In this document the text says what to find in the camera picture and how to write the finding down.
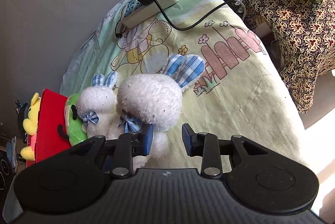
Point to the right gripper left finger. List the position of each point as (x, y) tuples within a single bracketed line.
[(128, 146)]

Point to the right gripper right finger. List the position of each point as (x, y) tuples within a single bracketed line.
[(205, 146)]

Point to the white bunny plush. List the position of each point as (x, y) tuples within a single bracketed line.
[(96, 105), (155, 98)]

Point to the green avocado plush toy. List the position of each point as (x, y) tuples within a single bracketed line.
[(72, 131)]

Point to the cartoon print bed sheet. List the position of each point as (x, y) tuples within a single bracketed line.
[(239, 92)]

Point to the red cardboard box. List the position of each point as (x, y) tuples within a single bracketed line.
[(47, 141)]

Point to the yellow bear plush toy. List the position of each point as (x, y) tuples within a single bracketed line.
[(30, 126)]

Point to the brown floral patterned cloth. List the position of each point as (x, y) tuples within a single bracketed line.
[(304, 30)]

